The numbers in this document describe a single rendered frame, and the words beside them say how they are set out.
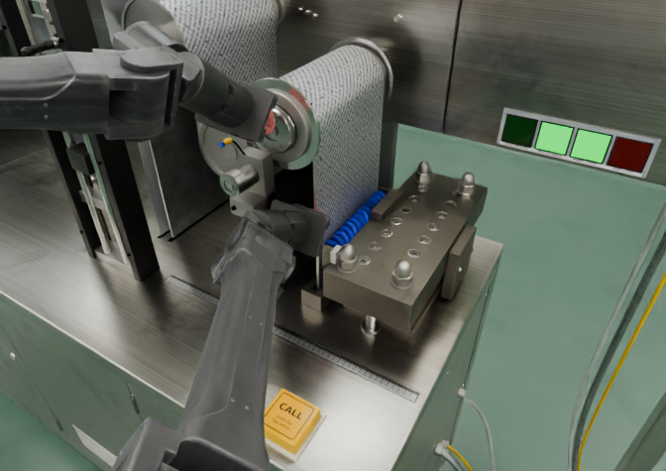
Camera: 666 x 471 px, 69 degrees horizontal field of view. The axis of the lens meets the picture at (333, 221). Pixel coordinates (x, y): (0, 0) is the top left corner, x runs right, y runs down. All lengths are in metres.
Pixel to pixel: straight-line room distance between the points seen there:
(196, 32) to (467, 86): 0.49
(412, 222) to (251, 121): 0.42
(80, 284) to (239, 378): 0.75
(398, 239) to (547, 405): 1.27
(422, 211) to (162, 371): 0.55
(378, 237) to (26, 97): 0.60
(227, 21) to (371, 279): 0.50
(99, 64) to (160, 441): 0.34
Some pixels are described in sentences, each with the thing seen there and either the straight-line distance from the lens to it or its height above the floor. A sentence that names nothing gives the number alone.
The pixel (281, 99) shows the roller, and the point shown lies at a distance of 0.73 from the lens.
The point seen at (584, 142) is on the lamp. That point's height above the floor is 1.19.
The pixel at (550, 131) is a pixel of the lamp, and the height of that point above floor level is 1.20.
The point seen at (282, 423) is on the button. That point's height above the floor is 0.92.
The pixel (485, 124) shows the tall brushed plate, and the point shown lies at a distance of 0.98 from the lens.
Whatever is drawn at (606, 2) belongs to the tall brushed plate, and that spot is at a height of 1.41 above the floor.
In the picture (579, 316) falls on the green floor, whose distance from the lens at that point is 2.40.
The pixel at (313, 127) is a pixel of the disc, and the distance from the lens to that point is 0.73.
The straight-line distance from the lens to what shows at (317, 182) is 0.78.
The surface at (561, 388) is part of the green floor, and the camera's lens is 2.10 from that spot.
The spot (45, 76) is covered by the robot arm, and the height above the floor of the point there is 1.43.
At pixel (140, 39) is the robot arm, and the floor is 1.42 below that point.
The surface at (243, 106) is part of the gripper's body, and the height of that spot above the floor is 1.34.
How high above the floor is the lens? 1.57
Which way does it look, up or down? 36 degrees down
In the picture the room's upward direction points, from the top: straight up
